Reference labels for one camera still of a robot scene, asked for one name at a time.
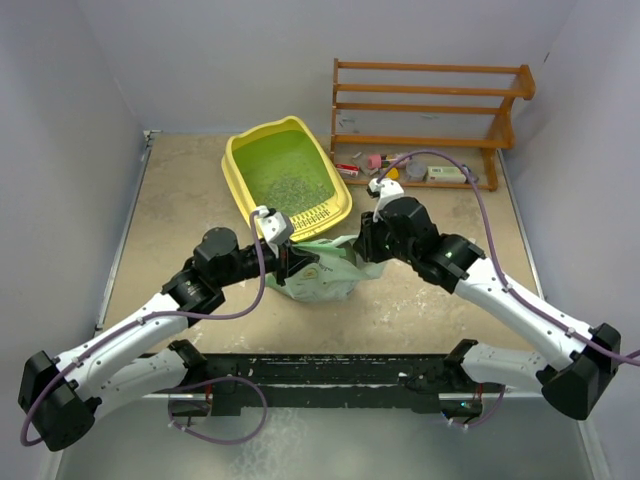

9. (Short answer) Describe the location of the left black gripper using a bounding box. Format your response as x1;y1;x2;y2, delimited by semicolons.
216;236;319;288

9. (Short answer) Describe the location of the green cat litter bag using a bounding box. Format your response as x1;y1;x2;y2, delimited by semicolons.
266;235;385;303

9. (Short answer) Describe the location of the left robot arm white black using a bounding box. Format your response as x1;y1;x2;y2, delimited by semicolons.
18;228;318;451

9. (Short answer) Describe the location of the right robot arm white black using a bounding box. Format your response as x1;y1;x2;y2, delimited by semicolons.
354;193;621;420

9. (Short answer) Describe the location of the red white small box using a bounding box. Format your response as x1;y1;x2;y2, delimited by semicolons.
335;164;359;177

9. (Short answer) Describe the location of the white green long box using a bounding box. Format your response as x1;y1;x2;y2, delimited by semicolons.
425;166;467;184

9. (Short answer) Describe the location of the yellow green litter box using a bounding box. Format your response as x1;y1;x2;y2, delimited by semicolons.
221;116;353;241

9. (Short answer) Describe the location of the yellow grey sponge block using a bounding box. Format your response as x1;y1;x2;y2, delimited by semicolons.
385;168;400;180

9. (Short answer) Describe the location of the pink tape roll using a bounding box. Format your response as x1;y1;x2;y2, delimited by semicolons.
368;154;383;169

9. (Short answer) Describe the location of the pink patterned tube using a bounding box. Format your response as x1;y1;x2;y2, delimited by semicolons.
380;152;412;168

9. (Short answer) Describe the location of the grey round container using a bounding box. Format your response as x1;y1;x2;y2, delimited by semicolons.
405;159;428;183

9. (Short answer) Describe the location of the wooden three-tier rack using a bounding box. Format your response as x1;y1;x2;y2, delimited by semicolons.
329;59;536;191

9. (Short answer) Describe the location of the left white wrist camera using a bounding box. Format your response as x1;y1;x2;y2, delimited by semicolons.
250;205;294;254

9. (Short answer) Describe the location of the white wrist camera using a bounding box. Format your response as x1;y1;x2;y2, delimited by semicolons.
250;205;294;254
367;177;405;222

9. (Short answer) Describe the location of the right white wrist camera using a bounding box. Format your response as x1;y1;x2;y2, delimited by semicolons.
367;177;405;222

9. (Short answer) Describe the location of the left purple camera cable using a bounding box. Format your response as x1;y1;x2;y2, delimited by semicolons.
19;210;267;447

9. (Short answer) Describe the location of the purple camera cable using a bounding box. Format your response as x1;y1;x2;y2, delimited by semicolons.
19;210;267;447
375;150;640;365

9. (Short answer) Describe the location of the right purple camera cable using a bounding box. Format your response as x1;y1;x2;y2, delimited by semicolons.
375;150;640;365

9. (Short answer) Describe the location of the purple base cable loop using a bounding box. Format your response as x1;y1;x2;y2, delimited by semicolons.
167;375;268;445

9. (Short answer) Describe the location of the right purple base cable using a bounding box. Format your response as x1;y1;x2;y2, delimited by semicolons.
447;387;506;432

